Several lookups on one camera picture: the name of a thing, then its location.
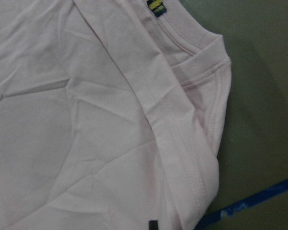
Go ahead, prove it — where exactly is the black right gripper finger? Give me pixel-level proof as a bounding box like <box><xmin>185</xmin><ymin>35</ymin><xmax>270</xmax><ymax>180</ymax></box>
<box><xmin>148</xmin><ymin>220</ymin><xmax>158</xmax><ymax>230</ymax></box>

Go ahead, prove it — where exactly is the pink Snoopy t-shirt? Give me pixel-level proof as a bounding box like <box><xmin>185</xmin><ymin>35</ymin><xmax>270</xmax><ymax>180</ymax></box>
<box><xmin>0</xmin><ymin>0</ymin><xmax>231</xmax><ymax>230</ymax></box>

